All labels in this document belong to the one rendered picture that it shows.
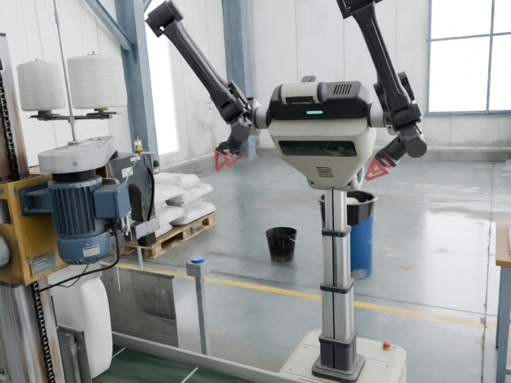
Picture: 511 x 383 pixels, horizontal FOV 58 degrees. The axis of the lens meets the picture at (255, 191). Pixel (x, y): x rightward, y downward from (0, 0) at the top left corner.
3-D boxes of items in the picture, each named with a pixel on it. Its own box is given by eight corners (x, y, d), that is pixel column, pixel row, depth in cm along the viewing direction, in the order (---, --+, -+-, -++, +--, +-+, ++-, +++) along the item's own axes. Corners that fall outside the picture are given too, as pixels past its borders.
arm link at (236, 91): (172, -6, 157) (149, 12, 159) (167, -2, 145) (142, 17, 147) (247, 99, 175) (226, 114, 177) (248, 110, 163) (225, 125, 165)
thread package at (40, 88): (77, 109, 159) (69, 59, 155) (41, 112, 147) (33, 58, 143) (47, 110, 166) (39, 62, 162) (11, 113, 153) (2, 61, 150)
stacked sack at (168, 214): (187, 216, 492) (187, 203, 489) (148, 235, 434) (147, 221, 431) (155, 214, 510) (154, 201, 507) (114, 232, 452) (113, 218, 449)
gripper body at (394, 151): (376, 153, 139) (394, 136, 135) (382, 148, 148) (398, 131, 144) (392, 169, 138) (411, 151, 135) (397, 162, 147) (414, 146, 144)
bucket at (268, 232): (303, 254, 433) (302, 228, 427) (290, 266, 407) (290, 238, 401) (274, 251, 446) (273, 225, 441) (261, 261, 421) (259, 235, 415)
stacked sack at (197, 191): (216, 193, 542) (215, 181, 539) (182, 207, 484) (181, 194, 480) (185, 191, 562) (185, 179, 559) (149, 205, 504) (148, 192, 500)
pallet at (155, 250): (215, 223, 548) (214, 211, 545) (152, 259, 443) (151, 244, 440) (159, 219, 583) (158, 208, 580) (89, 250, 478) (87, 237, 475)
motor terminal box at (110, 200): (133, 218, 143) (128, 181, 140) (122, 227, 133) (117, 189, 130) (107, 219, 144) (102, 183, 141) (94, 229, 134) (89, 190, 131)
